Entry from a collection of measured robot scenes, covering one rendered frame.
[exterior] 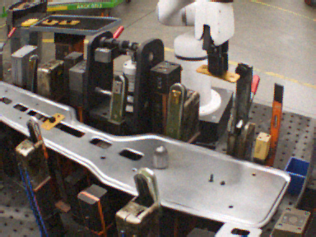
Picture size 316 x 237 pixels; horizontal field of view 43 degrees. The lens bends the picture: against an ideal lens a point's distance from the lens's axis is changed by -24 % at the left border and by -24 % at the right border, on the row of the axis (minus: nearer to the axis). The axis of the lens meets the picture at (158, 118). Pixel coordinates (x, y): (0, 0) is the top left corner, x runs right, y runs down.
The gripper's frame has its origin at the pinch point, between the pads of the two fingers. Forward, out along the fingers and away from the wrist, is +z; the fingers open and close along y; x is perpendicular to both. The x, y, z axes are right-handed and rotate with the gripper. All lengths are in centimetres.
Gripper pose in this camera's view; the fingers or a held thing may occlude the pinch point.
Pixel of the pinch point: (218, 62)
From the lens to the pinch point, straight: 92.4
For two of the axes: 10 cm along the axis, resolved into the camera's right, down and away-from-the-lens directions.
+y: -5.1, 4.4, -7.4
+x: 8.6, 2.6, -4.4
